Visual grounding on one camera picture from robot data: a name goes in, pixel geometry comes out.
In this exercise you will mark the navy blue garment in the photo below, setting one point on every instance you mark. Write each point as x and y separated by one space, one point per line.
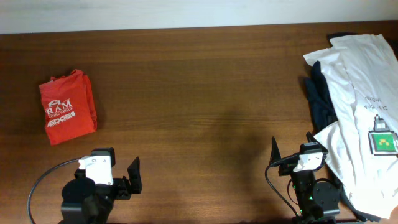
323 114

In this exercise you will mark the red soccer t-shirt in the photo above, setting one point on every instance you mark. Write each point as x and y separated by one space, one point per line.
69 107

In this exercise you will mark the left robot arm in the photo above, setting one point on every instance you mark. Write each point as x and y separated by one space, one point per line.
90 196

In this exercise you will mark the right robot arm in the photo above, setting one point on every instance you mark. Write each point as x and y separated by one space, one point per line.
317 199

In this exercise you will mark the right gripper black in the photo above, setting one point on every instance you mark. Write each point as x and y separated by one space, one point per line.
275 155

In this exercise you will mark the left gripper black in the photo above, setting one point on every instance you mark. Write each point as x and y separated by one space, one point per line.
124 190

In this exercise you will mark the white graphic t-shirt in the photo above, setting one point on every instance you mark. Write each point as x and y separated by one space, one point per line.
361 75

